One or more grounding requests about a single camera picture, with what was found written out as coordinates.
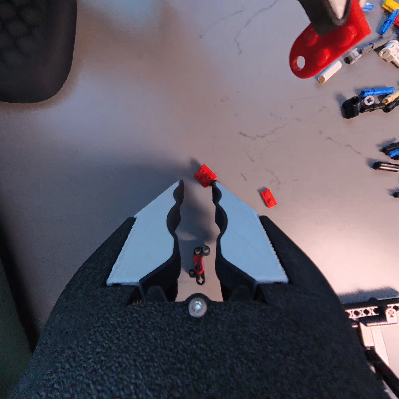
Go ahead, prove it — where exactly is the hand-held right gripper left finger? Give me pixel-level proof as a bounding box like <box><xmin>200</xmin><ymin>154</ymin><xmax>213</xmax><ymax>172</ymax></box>
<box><xmin>106</xmin><ymin>180</ymin><xmax>185</xmax><ymax>302</ymax></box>

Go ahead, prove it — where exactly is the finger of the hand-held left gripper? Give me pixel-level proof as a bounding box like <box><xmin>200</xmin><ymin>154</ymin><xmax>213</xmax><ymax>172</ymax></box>
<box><xmin>297</xmin><ymin>0</ymin><xmax>353</xmax><ymax>36</ymax></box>

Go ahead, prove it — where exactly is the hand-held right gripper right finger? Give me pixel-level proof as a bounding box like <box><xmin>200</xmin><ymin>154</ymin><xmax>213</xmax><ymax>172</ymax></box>
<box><xmin>212</xmin><ymin>180</ymin><xmax>289</xmax><ymax>302</ymax></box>

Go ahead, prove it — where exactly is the red rounded plate with hole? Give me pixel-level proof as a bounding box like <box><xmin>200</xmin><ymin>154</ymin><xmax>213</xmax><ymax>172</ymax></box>
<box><xmin>289</xmin><ymin>0</ymin><xmax>372</xmax><ymax>79</ymax></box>

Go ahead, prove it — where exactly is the small black red lego assembly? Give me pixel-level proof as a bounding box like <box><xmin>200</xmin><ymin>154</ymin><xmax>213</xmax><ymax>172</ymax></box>
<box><xmin>188</xmin><ymin>245</ymin><xmax>211</xmax><ymax>286</ymax></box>

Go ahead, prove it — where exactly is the red square stud plate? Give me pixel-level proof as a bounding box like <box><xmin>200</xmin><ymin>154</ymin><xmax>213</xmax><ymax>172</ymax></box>
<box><xmin>193</xmin><ymin>163</ymin><xmax>218</xmax><ymax>189</ymax></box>

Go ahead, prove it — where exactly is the brick vehicle model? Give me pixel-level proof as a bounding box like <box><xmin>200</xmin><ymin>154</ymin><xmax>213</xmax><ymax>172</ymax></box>
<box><xmin>342</xmin><ymin>297</ymin><xmax>399</xmax><ymax>399</ymax></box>

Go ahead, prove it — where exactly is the grey desk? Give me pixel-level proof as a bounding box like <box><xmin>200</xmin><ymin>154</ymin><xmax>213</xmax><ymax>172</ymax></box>
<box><xmin>0</xmin><ymin>0</ymin><xmax>399</xmax><ymax>399</ymax></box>

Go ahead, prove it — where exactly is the narrow red stud plate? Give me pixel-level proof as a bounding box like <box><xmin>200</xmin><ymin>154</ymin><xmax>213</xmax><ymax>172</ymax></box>
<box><xmin>260</xmin><ymin>188</ymin><xmax>277</xmax><ymax>209</ymax></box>

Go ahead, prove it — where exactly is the white tube connector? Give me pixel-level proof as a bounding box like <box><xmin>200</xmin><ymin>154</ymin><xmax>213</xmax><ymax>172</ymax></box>
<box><xmin>317</xmin><ymin>60</ymin><xmax>343</xmax><ymax>84</ymax></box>

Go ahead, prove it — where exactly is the pile of small brick pieces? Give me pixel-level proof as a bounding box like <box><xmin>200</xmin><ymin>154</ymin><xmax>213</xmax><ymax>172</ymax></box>
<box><xmin>343</xmin><ymin>0</ymin><xmax>399</xmax><ymax>113</ymax></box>

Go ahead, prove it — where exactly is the black angle connector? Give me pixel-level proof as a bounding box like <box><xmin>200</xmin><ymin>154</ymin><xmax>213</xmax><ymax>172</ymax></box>
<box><xmin>342</xmin><ymin>96</ymin><xmax>362</xmax><ymax>119</ymax></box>

